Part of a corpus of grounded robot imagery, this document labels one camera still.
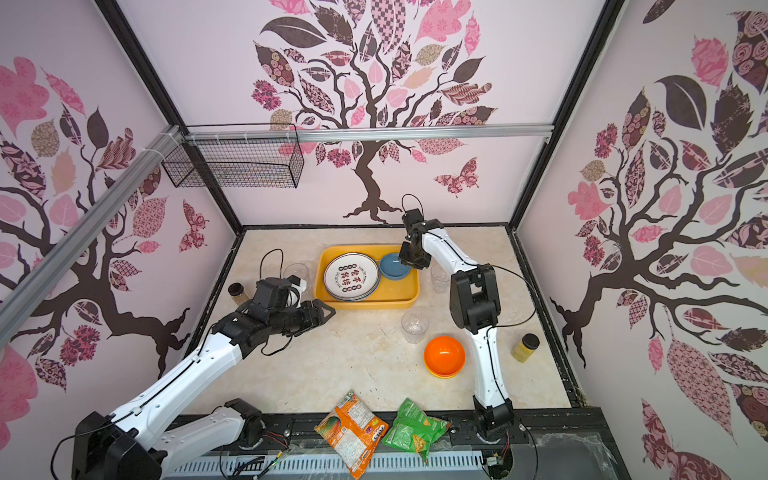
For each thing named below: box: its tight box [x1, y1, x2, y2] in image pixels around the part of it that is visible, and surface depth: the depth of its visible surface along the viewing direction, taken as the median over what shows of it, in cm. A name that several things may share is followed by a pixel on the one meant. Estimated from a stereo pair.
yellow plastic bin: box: [314, 244, 420, 310], surface depth 102 cm
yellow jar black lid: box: [512, 333, 540, 363], surface depth 81 cm
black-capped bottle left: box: [227, 282, 250, 307], surface depth 93 cm
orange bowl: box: [424, 336, 465, 375], surface depth 82 cm
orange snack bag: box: [314, 390, 389, 480], surface depth 73 cm
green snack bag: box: [381, 398, 452, 463], surface depth 71 cm
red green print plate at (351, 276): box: [323, 252, 381, 302], surface depth 103 cm
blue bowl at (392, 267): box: [379, 253, 412, 280], surface depth 106 cm
